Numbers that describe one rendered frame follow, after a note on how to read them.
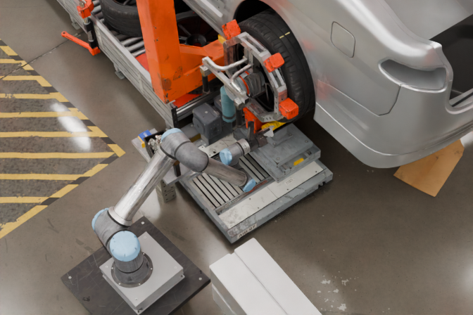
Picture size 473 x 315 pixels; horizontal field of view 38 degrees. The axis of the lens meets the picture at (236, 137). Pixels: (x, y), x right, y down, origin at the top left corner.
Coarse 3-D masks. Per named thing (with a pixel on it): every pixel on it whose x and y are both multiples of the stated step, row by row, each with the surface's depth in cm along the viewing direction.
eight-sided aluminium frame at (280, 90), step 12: (240, 36) 386; (228, 48) 407; (252, 48) 379; (264, 48) 379; (228, 60) 414; (264, 60) 375; (228, 72) 421; (276, 72) 378; (276, 84) 377; (276, 96) 383; (252, 108) 418; (264, 108) 417; (276, 108) 389; (264, 120) 411; (276, 120) 396
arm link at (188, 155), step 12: (192, 144) 349; (180, 156) 347; (192, 156) 346; (204, 156) 350; (192, 168) 349; (204, 168) 351; (216, 168) 362; (228, 168) 373; (240, 168) 397; (228, 180) 377; (240, 180) 384; (252, 180) 392
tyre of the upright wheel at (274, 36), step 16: (256, 16) 396; (272, 16) 389; (256, 32) 383; (272, 32) 379; (288, 32) 379; (272, 48) 376; (288, 48) 376; (288, 64) 374; (304, 64) 378; (288, 80) 379; (304, 80) 380; (304, 96) 385; (304, 112) 400
